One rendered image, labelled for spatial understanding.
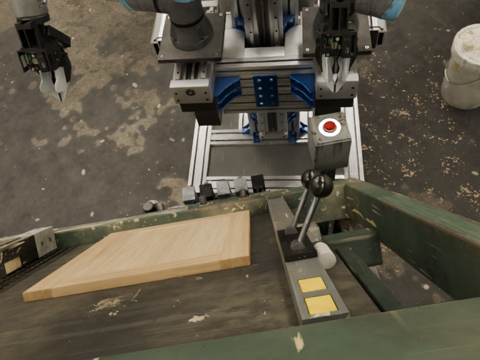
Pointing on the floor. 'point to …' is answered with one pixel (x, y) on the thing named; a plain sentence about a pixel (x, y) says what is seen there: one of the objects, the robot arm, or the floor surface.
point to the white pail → (463, 70)
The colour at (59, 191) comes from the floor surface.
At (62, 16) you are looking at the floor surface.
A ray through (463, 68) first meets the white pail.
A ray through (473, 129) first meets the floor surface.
